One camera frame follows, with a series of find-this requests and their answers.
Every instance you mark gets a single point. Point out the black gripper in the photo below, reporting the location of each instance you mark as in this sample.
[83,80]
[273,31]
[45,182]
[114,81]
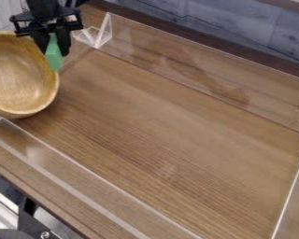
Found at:
[42,18]

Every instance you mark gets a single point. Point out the green rectangular stick block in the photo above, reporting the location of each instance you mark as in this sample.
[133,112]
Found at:
[54,54]

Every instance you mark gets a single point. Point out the wooden bowl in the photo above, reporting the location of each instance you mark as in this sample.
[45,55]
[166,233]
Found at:
[29,82]

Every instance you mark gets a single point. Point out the clear acrylic corner bracket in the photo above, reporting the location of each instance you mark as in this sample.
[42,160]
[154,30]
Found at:
[98,30]

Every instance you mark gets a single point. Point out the clear acrylic tray wall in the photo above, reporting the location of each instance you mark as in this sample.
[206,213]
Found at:
[170,142]

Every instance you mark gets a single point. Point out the black metal table bracket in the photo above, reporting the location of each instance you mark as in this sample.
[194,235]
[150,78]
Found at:
[37,222]

